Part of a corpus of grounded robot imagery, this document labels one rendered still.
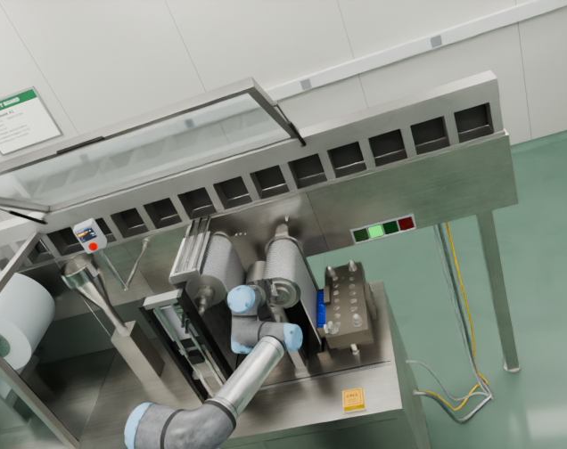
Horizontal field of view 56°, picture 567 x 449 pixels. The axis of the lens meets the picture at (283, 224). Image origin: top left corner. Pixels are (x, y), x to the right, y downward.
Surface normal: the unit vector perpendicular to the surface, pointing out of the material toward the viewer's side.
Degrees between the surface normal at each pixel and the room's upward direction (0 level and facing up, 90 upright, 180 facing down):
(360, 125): 90
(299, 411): 0
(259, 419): 0
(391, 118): 90
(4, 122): 90
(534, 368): 0
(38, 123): 90
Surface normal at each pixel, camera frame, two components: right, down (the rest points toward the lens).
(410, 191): -0.05, 0.55
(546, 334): -0.34, -0.79
